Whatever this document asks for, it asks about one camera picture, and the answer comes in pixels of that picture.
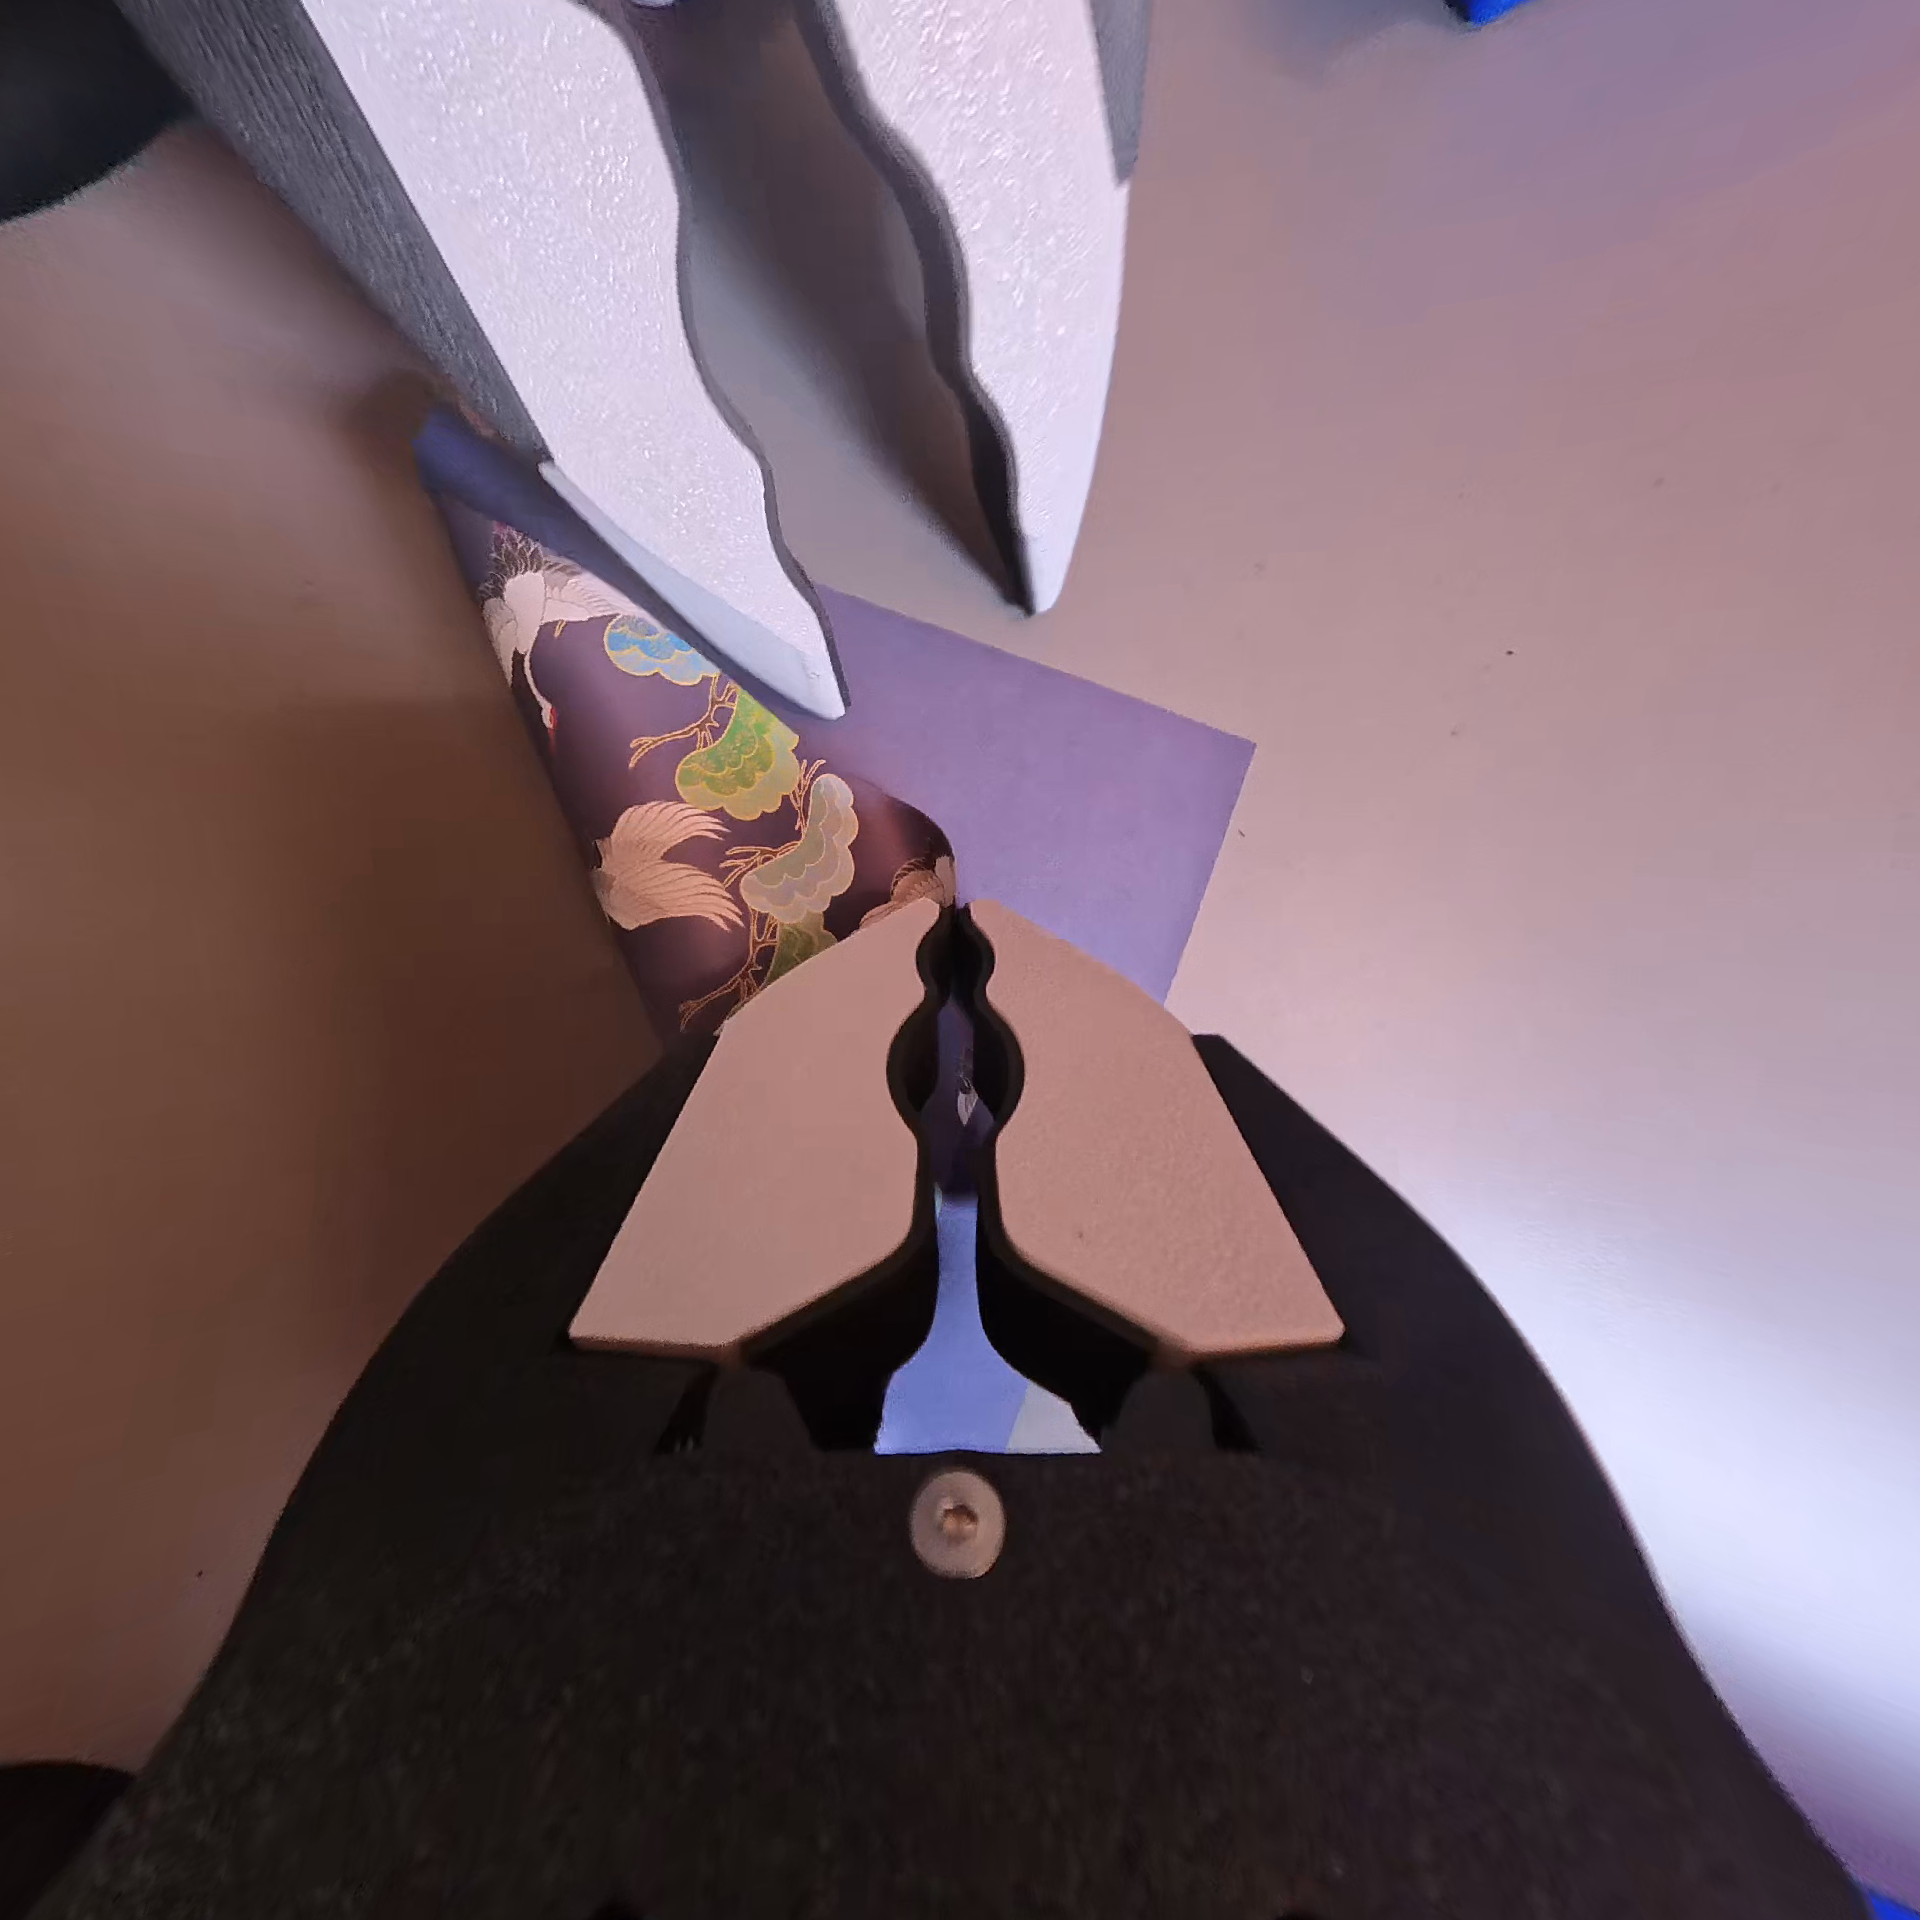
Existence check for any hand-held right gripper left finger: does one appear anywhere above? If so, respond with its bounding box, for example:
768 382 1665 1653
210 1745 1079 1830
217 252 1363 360
565 898 962 1435

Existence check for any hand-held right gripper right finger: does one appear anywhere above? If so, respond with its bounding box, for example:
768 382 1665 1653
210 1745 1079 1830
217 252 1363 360
961 898 1347 1435

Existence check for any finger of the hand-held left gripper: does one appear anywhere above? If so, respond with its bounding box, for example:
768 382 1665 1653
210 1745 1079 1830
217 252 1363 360
781 0 1136 619
298 0 851 725

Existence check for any purple crane patterned paper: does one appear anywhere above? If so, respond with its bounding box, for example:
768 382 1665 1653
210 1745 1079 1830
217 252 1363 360
414 407 1256 1460

